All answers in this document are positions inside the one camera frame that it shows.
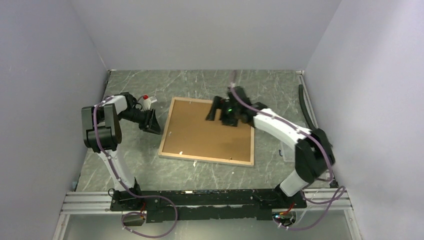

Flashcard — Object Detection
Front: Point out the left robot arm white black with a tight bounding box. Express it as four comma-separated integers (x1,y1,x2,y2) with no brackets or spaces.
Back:
81,92,162,210

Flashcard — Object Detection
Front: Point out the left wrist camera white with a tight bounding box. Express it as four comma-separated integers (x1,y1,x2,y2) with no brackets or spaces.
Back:
141,94,158,111

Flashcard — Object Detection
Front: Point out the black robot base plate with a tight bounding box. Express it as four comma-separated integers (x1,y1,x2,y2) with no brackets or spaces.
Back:
109,188,307,223

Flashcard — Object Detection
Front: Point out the wooden picture frame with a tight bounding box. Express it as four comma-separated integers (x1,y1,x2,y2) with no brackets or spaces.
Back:
157,96,256,168

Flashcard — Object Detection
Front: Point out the clear plastic parts box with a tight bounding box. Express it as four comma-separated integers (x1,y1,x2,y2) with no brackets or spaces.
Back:
278,141,295,163

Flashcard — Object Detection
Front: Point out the aluminium rail frame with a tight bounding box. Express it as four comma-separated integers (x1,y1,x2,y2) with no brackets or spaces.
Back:
60,70,360,239

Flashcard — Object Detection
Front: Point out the black corrugated hose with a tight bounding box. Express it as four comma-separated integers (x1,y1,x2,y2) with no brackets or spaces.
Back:
298,83,319,132

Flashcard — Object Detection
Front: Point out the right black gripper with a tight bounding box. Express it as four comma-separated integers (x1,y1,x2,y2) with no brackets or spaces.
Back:
205,95,240,127

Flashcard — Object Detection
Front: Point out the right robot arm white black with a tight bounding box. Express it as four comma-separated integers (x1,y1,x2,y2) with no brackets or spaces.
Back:
205,86,335,208

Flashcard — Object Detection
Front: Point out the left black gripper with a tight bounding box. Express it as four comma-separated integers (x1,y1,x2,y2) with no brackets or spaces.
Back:
118,107,163,135

